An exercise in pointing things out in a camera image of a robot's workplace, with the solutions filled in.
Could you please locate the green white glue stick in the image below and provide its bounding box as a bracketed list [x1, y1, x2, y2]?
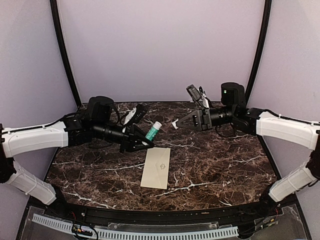
[145, 121, 162, 141]

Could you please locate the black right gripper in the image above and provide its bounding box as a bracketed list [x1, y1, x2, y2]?
[175, 105, 236, 132]

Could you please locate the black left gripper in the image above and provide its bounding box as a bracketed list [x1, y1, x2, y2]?
[92, 120, 155, 154]

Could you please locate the black front rail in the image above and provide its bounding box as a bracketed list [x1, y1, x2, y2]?
[45, 202, 277, 226]

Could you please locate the white slotted cable duct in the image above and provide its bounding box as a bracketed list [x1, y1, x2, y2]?
[32, 213, 239, 240]

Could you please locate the white glue stick cap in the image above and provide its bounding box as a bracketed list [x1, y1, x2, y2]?
[171, 121, 178, 130]

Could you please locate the black right frame post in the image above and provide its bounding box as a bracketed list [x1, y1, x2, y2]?
[245, 0, 272, 103]

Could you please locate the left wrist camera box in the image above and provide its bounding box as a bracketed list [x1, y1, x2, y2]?
[131, 103, 147, 124]

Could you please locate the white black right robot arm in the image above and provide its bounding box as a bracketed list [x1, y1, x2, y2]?
[176, 82, 320, 217]

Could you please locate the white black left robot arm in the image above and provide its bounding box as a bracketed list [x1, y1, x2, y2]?
[0, 96, 155, 218]

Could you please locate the cream paper envelope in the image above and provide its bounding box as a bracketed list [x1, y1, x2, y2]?
[140, 147, 171, 190]

